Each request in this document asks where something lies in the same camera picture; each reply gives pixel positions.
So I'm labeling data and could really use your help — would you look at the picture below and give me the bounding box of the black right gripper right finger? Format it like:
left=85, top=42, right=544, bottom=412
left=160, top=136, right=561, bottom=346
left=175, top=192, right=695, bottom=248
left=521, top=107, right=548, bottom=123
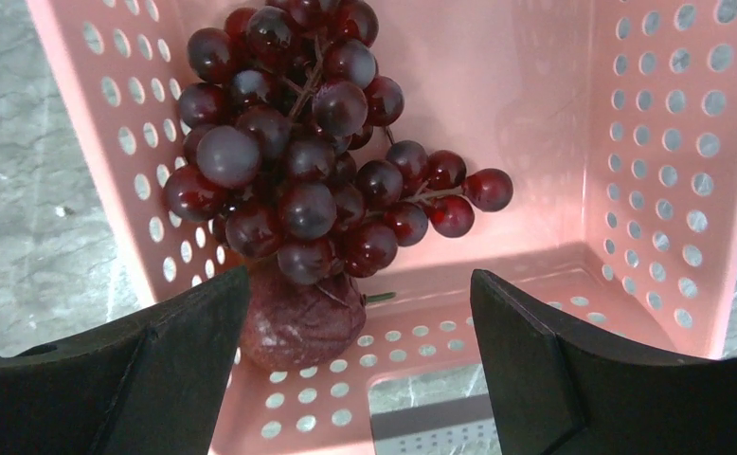
left=470, top=270, right=737, bottom=454

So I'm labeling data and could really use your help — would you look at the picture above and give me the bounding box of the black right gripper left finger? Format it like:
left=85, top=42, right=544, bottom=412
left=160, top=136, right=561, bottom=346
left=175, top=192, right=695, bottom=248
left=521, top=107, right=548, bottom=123
left=0, top=267, right=250, bottom=454

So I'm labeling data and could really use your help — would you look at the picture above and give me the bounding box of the dark red date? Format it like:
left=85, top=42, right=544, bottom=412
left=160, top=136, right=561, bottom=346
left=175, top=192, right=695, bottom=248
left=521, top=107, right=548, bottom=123
left=239, top=260, right=394, bottom=372

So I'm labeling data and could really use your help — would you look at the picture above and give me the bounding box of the dark red grape bunch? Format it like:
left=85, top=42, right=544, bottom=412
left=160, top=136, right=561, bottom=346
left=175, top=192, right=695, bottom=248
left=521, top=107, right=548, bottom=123
left=163, top=1, right=513, bottom=285

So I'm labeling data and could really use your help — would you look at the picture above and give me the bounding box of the pink perforated plastic basket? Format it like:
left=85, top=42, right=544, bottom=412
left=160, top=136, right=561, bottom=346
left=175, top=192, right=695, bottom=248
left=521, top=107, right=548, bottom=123
left=26, top=0, right=737, bottom=455

